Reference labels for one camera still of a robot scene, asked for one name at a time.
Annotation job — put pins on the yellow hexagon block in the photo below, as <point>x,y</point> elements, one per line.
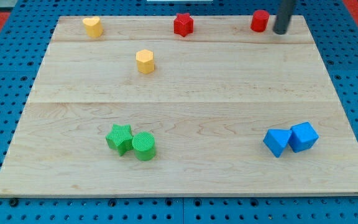
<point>145,61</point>

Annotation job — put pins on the blue cube block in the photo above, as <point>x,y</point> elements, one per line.
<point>303,137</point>

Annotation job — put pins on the green cylinder block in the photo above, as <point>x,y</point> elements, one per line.
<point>144,146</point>

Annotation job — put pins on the wooden board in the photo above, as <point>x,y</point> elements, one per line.
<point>209,103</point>

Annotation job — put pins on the green star block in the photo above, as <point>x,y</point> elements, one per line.
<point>120,138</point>

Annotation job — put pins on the red star block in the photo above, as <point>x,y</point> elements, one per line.
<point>183,24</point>

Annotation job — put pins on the blue triangle block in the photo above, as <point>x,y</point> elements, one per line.
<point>276,140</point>

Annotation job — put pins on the yellow heart block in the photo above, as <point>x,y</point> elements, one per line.
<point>93,26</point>

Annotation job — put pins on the red cylinder block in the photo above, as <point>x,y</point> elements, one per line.
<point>259,20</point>

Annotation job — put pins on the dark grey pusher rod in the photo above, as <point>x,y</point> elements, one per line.
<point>283,17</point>

